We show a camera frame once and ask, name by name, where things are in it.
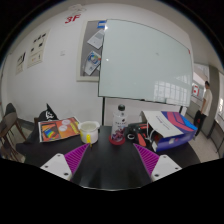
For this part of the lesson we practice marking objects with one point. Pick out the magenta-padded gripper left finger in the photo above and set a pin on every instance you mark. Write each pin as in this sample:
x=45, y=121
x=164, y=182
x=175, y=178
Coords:
x=76, y=158

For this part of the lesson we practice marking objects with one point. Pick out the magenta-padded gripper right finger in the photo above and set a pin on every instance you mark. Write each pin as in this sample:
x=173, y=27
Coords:
x=148, y=159

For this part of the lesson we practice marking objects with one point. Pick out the clear black-capped drink bottle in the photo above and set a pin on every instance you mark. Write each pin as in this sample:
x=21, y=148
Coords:
x=119, y=125

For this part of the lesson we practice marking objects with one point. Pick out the red and black tool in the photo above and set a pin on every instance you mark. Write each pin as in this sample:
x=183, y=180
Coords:
x=136, y=133

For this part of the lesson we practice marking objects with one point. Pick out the colourful orange booklet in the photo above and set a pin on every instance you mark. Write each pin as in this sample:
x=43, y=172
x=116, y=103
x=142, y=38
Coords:
x=58, y=130

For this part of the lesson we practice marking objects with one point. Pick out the flat round red coaster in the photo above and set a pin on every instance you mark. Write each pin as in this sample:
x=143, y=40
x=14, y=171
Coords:
x=115, y=142

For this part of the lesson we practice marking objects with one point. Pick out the white and blue cardboard box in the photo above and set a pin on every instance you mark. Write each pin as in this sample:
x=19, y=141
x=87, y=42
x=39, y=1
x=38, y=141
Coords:
x=173, y=130

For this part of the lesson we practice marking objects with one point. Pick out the black skull flag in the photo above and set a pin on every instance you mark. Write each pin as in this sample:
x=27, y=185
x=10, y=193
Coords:
x=49, y=114

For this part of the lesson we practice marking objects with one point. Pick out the dark chair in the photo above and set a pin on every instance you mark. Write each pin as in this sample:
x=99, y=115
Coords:
x=9, y=123

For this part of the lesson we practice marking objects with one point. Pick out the person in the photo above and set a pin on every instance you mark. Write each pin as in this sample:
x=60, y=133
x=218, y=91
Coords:
x=206, y=103

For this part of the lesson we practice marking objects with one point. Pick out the large whiteboard on stand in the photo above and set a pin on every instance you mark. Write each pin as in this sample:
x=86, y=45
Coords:
x=146, y=60

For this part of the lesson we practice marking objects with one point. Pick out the red floor number sign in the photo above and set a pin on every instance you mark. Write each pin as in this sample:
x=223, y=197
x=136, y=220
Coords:
x=72, y=18

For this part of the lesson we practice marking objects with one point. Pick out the grey wall notice board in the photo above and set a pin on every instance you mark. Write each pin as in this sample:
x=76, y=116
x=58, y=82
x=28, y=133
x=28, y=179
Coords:
x=90, y=50

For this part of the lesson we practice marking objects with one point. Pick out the small white wall poster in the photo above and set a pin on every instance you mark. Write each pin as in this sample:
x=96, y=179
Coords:
x=20, y=62

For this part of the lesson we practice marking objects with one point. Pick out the large white wall poster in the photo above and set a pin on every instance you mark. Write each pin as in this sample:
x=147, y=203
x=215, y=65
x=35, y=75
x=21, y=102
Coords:
x=37, y=50

